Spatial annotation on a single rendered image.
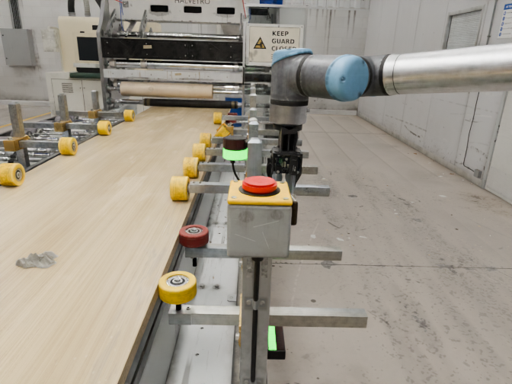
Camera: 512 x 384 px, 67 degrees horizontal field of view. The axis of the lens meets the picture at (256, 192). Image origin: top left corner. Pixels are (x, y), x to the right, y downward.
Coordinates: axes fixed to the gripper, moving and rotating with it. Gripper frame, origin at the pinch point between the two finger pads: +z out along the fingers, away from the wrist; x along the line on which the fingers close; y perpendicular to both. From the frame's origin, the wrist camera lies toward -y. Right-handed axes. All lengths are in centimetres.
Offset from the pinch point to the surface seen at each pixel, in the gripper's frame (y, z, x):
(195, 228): -1.2, 10.1, -23.1
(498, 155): -310, 56, 261
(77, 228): -2, 11, -56
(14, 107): -84, -9, -116
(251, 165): 4.5, -9.9, -8.5
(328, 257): 0.2, 16.9, 13.9
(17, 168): -36, 5, -90
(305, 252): 0.2, 15.7, 7.4
